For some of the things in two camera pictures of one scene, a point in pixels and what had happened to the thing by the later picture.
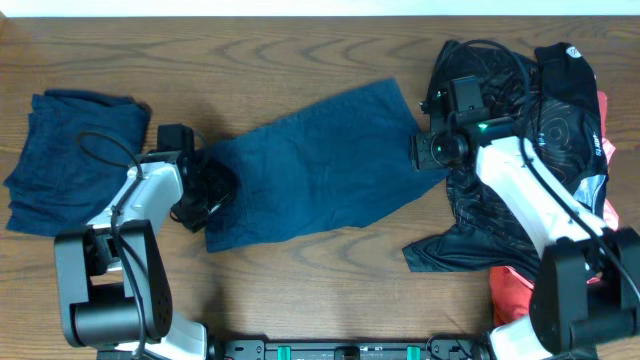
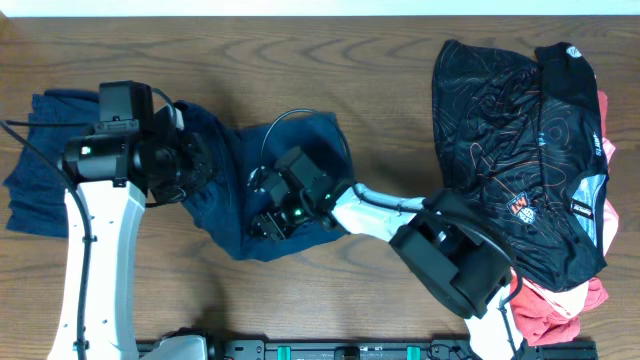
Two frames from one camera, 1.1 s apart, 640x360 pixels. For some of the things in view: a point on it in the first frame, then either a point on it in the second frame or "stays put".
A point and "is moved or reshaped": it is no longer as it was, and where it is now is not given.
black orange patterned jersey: (552, 99) stays put
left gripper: (224, 192) to (201, 167)
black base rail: (352, 350) stays put
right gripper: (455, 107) to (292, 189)
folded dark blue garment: (75, 153) stays put
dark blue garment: (332, 168) is moved or reshaped
